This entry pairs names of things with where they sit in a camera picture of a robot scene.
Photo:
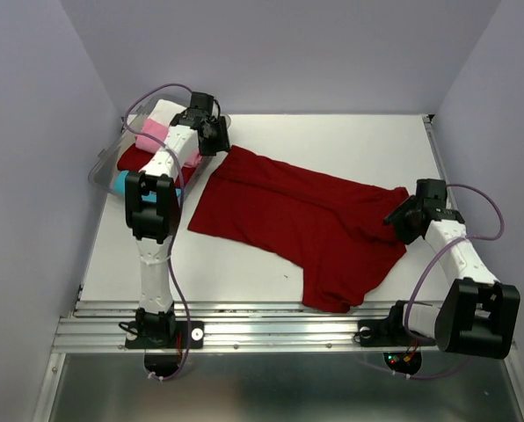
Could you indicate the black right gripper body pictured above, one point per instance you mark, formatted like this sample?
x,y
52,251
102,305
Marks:
x,y
404,229

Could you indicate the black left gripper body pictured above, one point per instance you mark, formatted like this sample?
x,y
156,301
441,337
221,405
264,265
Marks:
x,y
217,137

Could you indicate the clear plastic storage bin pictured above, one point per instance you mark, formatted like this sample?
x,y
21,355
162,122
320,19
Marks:
x,y
112,167

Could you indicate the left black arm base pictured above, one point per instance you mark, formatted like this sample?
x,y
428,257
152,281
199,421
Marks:
x,y
162,331

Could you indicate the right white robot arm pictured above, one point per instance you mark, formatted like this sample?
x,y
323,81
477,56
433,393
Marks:
x,y
479,313

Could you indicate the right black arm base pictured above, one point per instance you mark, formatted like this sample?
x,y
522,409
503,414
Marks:
x,y
391,331

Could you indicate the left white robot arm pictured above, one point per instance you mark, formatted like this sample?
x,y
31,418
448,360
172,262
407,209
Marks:
x,y
154,227

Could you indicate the rolled white t shirt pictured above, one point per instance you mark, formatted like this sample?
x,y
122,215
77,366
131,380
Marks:
x,y
164,112

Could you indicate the rolled dark red t shirt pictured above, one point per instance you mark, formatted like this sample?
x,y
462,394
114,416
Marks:
x,y
133,159

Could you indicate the rolled cyan t shirt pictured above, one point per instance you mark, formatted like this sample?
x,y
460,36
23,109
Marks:
x,y
119,187

